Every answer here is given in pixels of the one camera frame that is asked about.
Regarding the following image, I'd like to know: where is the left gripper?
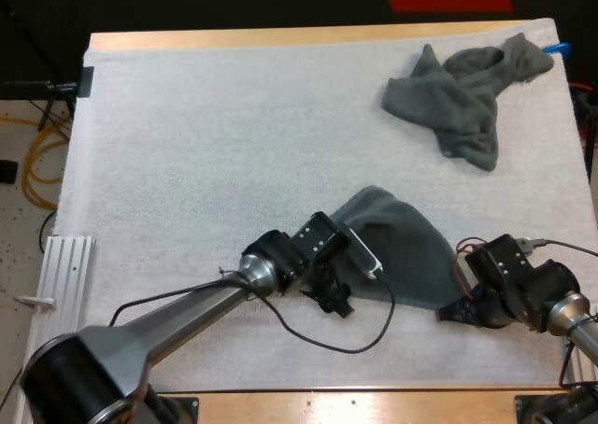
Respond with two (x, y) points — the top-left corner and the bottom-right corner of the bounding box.
(291, 211), (357, 321)

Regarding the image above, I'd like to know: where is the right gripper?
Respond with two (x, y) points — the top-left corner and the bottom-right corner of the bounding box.
(435, 233), (538, 328)

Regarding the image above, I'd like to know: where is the grey-green towel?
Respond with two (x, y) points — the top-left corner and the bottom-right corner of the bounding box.
(326, 185), (474, 311)

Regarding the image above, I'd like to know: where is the pile of grey-green towels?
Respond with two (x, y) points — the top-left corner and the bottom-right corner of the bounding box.
(379, 32), (556, 173)

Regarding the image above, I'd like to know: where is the blue clip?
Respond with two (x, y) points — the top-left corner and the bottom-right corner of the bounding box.
(540, 41), (572, 57)

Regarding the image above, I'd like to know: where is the white clip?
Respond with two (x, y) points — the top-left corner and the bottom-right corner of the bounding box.
(13, 295), (56, 307)

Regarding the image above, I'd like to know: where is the dark clamp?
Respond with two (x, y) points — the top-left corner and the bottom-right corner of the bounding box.
(77, 65), (95, 99)

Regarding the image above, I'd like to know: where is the black camera cable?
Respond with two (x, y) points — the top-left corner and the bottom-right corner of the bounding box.
(109, 274), (397, 354)
(516, 236), (598, 260)

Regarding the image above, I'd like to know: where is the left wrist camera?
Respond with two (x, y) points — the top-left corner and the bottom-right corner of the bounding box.
(346, 226), (385, 281)

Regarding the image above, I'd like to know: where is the ribbed aluminium rail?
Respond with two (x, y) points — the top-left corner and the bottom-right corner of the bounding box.
(36, 235), (97, 313)

